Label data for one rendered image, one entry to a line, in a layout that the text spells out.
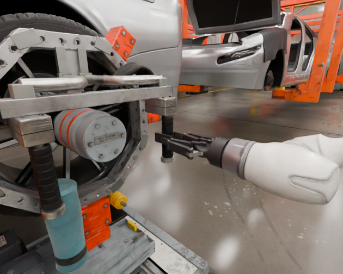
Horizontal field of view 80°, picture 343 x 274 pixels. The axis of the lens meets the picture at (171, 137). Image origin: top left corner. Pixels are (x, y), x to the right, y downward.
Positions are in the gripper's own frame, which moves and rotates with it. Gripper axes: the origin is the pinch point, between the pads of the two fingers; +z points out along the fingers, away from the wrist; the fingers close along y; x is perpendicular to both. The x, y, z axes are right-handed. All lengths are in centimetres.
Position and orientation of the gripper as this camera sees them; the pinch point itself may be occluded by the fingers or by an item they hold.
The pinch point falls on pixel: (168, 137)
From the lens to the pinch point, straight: 63.2
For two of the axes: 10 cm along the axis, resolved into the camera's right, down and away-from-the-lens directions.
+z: -7.4, -2.1, 6.4
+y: 6.7, -2.4, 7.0
